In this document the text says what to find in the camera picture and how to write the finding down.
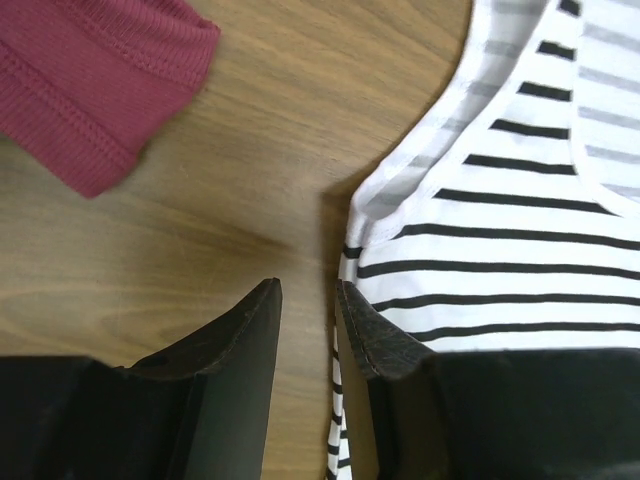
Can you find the black white striped tank top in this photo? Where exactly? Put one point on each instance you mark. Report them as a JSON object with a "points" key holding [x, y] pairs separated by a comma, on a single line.
{"points": [[507, 219]]}

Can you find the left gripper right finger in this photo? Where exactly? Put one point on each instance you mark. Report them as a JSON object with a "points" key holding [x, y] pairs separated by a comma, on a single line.
{"points": [[547, 414]]}

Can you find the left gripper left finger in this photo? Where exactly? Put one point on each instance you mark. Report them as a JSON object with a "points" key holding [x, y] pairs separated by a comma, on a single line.
{"points": [[197, 409]]}

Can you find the maroon tank top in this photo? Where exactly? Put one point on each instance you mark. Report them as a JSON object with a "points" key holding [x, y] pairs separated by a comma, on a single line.
{"points": [[86, 84]]}

